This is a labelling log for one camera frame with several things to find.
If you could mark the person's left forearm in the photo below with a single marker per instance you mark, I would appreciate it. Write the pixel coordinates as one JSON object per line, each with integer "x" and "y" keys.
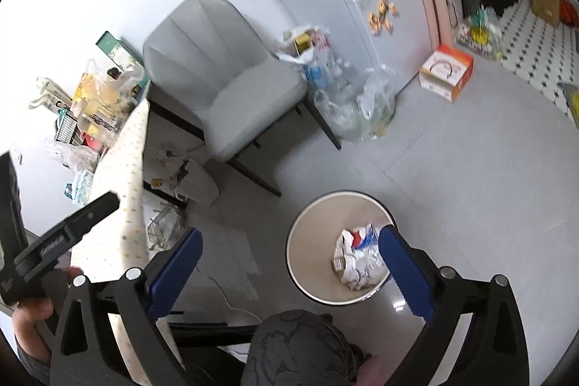
{"x": 31, "y": 368}

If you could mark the yellow snack bag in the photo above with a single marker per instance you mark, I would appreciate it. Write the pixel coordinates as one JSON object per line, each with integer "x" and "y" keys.
{"x": 90, "y": 92}

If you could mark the blue tissue packet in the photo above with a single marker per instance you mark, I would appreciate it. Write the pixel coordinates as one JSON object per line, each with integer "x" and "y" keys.
{"x": 372, "y": 236}

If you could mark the printed paper tote bag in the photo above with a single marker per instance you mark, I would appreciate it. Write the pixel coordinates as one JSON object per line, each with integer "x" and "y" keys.
{"x": 52, "y": 94}

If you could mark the white plastic container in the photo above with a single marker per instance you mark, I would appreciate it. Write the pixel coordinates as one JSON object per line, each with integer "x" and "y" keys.
{"x": 201, "y": 187}

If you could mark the white tissue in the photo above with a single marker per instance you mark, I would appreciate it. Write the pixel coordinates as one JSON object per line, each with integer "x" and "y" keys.
{"x": 343, "y": 243}

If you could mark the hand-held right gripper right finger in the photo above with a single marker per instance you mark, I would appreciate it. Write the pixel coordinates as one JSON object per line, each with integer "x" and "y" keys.
{"x": 407, "y": 273}

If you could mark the orange white cardboard box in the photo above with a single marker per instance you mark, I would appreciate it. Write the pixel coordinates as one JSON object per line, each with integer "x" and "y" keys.
{"x": 445, "y": 71}

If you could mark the dark green carton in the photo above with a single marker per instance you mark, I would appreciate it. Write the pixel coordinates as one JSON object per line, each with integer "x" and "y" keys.
{"x": 117, "y": 49}

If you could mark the crumpled clear plastic sheet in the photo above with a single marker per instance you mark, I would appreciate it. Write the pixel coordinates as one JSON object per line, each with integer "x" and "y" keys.
{"x": 165, "y": 225}

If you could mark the red vase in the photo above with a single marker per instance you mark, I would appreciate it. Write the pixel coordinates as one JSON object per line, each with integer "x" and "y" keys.
{"x": 92, "y": 142}

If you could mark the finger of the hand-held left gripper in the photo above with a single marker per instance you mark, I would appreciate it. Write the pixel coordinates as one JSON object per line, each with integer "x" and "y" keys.
{"x": 95, "y": 214}

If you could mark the white round trash bin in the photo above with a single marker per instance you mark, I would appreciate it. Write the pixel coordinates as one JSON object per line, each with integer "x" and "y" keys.
{"x": 312, "y": 241}

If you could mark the floral tablecloth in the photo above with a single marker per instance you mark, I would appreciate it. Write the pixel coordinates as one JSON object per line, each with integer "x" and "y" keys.
{"x": 122, "y": 169}

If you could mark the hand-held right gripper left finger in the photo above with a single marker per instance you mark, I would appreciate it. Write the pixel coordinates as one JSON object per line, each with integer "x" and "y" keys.
{"x": 176, "y": 273}

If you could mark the person's left hand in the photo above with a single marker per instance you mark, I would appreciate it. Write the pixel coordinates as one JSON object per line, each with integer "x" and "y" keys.
{"x": 29, "y": 322}

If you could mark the clear plastic grocery bag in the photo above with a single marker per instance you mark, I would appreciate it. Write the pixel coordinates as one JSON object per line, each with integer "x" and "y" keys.
{"x": 74, "y": 155}

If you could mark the plastic bag of packaging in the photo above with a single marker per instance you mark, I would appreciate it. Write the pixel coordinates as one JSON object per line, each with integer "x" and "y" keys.
{"x": 303, "y": 44}

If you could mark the printed paper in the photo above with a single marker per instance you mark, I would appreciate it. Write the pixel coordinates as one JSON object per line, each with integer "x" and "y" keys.
{"x": 362, "y": 273}

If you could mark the cluster of yellow fridge magnets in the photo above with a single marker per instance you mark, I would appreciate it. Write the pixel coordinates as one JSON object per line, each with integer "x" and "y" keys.
{"x": 382, "y": 13}

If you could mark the grey upholstered chair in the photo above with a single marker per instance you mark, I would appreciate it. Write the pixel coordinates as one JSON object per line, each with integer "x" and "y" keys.
{"x": 217, "y": 65}

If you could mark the clear bag of plastic bottles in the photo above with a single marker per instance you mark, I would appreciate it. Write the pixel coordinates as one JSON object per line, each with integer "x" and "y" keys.
{"x": 357, "y": 110}

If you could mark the person's patterned trouser leg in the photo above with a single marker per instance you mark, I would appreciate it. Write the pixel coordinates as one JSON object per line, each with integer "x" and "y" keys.
{"x": 294, "y": 345}

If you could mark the crumpled clear plastic bag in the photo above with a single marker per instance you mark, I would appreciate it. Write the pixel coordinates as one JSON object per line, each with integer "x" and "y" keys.
{"x": 129, "y": 78}

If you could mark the blue white tissue box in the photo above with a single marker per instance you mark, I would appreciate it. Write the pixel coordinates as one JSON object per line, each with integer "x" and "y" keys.
{"x": 81, "y": 185}

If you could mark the yellow green plastic bag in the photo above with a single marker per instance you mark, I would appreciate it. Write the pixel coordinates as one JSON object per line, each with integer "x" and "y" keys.
{"x": 479, "y": 35}

